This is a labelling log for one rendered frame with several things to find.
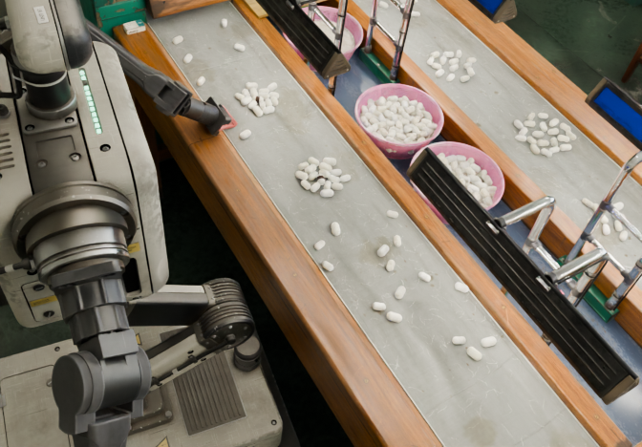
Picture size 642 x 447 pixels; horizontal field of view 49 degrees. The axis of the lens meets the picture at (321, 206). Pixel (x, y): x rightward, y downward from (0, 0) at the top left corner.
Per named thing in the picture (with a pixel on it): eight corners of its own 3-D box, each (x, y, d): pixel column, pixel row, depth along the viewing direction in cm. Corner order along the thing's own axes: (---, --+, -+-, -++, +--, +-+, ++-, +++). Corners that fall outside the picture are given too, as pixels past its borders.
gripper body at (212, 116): (215, 97, 199) (195, 90, 193) (230, 119, 194) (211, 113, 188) (202, 115, 201) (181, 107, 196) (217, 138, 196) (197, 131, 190)
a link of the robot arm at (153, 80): (17, 10, 165) (45, -26, 163) (20, 8, 170) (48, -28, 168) (168, 121, 183) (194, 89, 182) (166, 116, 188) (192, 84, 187)
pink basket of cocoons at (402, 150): (406, 181, 206) (413, 159, 199) (333, 137, 215) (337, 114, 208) (452, 134, 221) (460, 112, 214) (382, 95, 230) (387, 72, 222)
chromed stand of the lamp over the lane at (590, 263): (487, 393, 165) (552, 289, 131) (436, 328, 176) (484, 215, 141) (545, 359, 173) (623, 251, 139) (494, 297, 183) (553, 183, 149)
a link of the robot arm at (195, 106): (180, 118, 186) (191, 100, 185) (167, 105, 190) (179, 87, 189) (199, 125, 192) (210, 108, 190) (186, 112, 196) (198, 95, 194)
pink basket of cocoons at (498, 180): (440, 247, 192) (448, 226, 184) (385, 181, 205) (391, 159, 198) (514, 213, 202) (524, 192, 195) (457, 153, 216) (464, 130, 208)
